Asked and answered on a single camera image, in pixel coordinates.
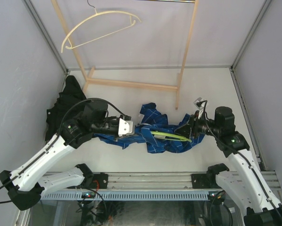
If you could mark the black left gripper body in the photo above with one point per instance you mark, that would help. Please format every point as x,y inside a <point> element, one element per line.
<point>105,126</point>

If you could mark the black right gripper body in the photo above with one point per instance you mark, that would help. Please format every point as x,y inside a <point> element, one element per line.
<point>202,126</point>

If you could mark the blue plaid shirt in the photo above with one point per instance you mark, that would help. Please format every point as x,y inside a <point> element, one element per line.
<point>149,114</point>

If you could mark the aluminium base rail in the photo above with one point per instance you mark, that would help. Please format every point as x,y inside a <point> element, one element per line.
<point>150,180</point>

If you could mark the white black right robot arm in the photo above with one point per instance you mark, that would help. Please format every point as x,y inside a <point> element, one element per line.
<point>255,199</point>

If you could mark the beige wooden hanger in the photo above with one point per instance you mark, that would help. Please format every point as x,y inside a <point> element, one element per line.
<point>98,24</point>

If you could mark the grey slotted cable duct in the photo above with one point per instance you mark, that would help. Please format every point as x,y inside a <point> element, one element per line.
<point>79,195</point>

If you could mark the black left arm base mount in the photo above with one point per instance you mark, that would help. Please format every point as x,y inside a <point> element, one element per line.
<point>99,181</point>

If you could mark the wooden clothes rack frame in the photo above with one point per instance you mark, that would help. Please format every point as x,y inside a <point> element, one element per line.
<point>88,77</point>

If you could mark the green plastic hanger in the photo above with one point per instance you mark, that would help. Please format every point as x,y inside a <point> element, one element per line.
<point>154,132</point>

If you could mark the metal clothes rail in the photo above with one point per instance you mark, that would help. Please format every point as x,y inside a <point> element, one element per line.
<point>171,1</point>

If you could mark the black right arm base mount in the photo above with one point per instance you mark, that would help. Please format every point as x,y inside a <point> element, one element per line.
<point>200,181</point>

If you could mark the black shirt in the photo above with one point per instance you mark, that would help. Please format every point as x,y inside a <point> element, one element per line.
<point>71,95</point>

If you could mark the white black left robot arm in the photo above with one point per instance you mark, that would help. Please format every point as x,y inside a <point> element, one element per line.
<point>27,184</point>

